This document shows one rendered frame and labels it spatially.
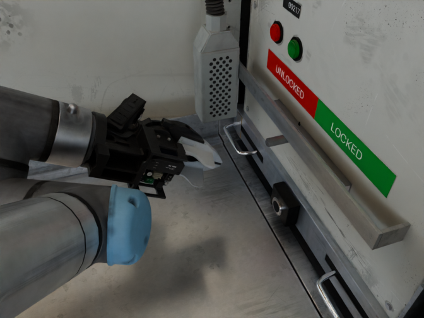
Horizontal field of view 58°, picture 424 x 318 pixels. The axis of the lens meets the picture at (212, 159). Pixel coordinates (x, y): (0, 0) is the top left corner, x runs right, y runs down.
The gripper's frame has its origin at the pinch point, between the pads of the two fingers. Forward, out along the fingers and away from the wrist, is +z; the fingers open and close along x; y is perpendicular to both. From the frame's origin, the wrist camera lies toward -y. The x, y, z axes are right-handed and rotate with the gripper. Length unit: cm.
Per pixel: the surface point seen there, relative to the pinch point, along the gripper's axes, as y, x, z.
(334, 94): 8.2, 18.8, 4.7
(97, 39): -37.8, -1.8, -13.5
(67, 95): -40.8, -18.2, -14.7
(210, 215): -0.4, -12.3, 6.8
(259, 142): -8.5, 0.6, 13.9
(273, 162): -2.2, 0.7, 13.9
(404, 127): 19.8, 21.4, 3.2
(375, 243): 25.2, 10.4, 5.0
